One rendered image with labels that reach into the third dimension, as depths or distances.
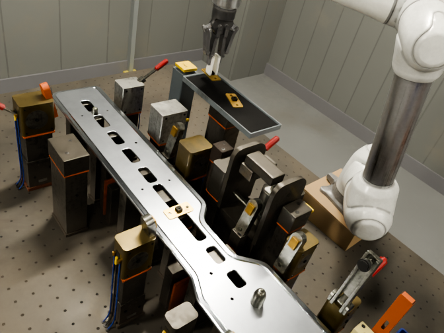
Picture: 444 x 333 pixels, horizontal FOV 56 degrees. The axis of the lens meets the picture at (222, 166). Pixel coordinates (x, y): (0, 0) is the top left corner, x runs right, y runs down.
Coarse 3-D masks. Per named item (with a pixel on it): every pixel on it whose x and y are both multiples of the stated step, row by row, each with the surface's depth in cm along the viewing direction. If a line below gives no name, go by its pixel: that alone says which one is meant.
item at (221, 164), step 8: (216, 160) 128; (224, 160) 129; (216, 168) 126; (224, 168) 125; (216, 176) 128; (224, 176) 125; (208, 184) 132; (216, 184) 129; (208, 192) 134; (216, 192) 130; (208, 200) 136; (216, 200) 132; (208, 208) 138; (216, 208) 134; (208, 216) 139; (216, 216) 137; (208, 224) 139; (200, 232) 145; (200, 240) 146; (208, 248) 146
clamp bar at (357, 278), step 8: (368, 256) 92; (376, 256) 91; (360, 264) 90; (368, 264) 88; (376, 264) 90; (352, 272) 94; (360, 272) 94; (368, 272) 91; (352, 280) 96; (360, 280) 94; (368, 280) 94; (344, 288) 97; (352, 288) 96; (360, 288) 94; (336, 296) 98; (352, 296) 95; (344, 304) 97
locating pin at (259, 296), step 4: (260, 288) 99; (256, 292) 98; (260, 292) 98; (264, 292) 98; (252, 296) 100; (256, 296) 98; (260, 296) 98; (264, 296) 98; (252, 300) 100; (256, 300) 98; (260, 300) 98; (264, 300) 99; (252, 304) 100; (256, 304) 99; (260, 304) 99
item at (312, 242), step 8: (304, 232) 113; (312, 240) 111; (304, 248) 108; (312, 248) 110; (296, 256) 109; (304, 256) 110; (296, 264) 110; (304, 264) 115; (288, 272) 113; (296, 272) 115; (288, 280) 115
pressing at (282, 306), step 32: (64, 96) 151; (96, 96) 155; (96, 128) 141; (128, 128) 144; (128, 160) 132; (160, 160) 135; (128, 192) 121; (192, 192) 126; (160, 224) 114; (192, 256) 108; (224, 256) 110; (224, 288) 102; (256, 288) 104; (288, 288) 106; (224, 320) 96; (256, 320) 97; (288, 320) 99
